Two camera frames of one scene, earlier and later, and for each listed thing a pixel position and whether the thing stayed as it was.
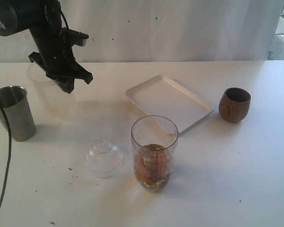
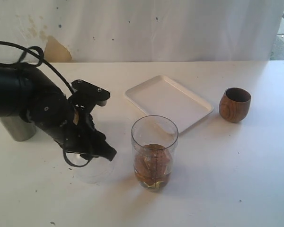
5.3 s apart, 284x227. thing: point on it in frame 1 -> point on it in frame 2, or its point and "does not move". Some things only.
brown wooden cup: [234, 104] does not move
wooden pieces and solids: [153, 165] does not move
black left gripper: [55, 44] -> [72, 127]
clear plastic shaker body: [154, 139] does not move
